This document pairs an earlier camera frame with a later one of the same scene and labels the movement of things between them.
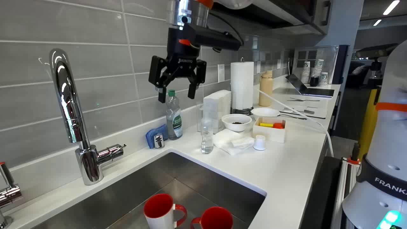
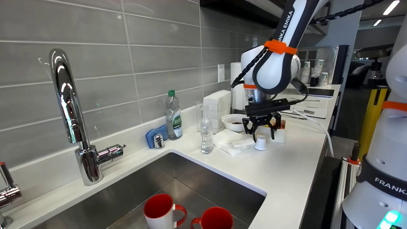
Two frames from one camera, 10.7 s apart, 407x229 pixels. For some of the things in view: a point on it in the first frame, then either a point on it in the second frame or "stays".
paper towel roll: [241, 86] stays
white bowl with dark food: [236, 123] stays
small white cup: [259, 143] stays
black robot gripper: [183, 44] → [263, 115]
